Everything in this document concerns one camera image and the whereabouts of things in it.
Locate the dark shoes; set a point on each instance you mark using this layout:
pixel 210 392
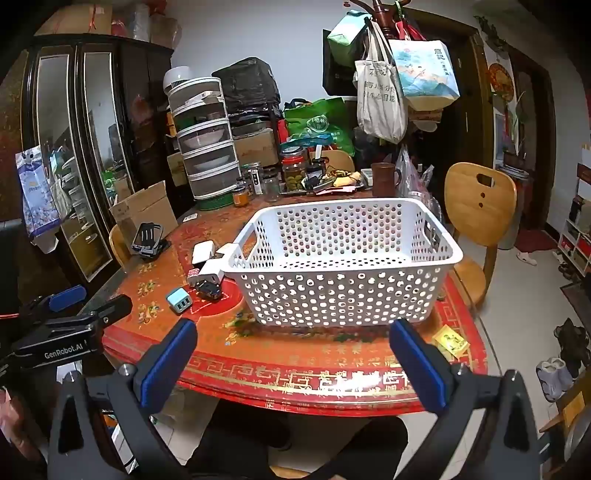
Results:
pixel 572 339

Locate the empty glass jar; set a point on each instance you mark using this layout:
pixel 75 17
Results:
pixel 271 187

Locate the person's black trousers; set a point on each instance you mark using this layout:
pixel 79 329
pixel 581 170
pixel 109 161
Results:
pixel 360 443

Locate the green plastic basket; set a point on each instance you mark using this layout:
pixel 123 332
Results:
pixel 214 202

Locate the dark mirrored wardrobe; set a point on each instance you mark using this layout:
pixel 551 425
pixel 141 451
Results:
pixel 124 92

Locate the wooden stool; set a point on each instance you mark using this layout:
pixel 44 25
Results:
pixel 570 401

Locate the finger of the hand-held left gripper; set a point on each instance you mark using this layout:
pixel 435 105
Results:
pixel 108 310
pixel 69 296

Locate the large white charger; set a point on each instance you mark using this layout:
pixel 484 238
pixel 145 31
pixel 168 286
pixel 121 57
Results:
pixel 203 252

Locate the metal tray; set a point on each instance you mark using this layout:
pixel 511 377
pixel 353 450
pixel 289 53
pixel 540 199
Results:
pixel 323 190

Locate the large cardboard box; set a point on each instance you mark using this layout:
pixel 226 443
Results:
pixel 74 18

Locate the white slipper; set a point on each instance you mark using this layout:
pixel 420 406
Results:
pixel 527 258

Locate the white shelf unit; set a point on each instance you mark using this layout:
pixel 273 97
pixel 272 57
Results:
pixel 575 235

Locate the small orange jar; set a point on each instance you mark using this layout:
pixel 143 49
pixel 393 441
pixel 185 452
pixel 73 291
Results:
pixel 241 197

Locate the white stacked plastic drawers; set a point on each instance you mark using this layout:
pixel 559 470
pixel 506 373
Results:
pixel 207 152

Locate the wooden chair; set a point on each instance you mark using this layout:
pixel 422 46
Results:
pixel 480 212
pixel 339 160
pixel 117 244

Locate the light blue charger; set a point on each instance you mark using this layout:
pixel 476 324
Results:
pixel 179 301

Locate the white tote bag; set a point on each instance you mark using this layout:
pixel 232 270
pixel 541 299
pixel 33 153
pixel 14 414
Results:
pixel 378 101

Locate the metal basin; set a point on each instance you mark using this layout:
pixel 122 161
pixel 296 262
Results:
pixel 579 447

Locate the blue and white bag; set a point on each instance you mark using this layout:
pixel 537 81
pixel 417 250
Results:
pixel 34 194

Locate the brown ceramic mug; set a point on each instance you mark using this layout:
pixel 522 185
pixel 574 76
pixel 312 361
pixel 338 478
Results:
pixel 383 182

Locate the red printed tablecloth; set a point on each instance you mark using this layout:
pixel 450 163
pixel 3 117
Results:
pixel 277 360

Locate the grey and white slippers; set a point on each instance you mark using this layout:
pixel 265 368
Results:
pixel 554 378

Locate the green shopping bag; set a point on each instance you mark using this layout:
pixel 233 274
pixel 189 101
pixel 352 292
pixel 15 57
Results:
pixel 318 122

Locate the dark patterned mat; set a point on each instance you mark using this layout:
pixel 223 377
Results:
pixel 579 300

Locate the red lid olive jar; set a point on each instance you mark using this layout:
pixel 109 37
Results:
pixel 294 177

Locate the blue printed paper bag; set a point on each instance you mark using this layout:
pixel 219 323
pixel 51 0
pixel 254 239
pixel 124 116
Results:
pixel 425 69

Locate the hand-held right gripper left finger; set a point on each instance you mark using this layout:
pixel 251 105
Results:
pixel 166 364

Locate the clear plastic bag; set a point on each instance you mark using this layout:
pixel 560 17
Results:
pixel 411 180

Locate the white perforated plastic basket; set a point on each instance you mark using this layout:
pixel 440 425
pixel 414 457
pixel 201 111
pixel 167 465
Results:
pixel 332 286

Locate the brown cardboard box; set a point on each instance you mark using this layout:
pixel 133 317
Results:
pixel 254 147

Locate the black phone stand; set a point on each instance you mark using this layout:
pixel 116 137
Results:
pixel 147 236

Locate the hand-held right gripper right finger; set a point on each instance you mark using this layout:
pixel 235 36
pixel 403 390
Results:
pixel 420 369

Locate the red door mat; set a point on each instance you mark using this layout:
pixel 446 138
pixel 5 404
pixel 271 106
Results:
pixel 535 240

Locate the round red wall decoration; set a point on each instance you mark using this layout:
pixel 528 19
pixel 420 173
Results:
pixel 502 78

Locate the black plastic covered bundle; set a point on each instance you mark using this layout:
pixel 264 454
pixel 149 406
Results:
pixel 249 83

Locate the yellow paper packet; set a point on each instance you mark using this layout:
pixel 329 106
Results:
pixel 450 341

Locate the dark wooden coat rack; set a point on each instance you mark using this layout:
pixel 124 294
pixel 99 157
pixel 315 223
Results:
pixel 381 7

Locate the green gift bag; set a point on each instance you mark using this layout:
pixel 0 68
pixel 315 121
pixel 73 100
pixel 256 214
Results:
pixel 346 39

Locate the white dual port charger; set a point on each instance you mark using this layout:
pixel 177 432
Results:
pixel 212 272

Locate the open cardboard box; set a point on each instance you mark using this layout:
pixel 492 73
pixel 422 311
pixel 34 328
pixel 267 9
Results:
pixel 147 207

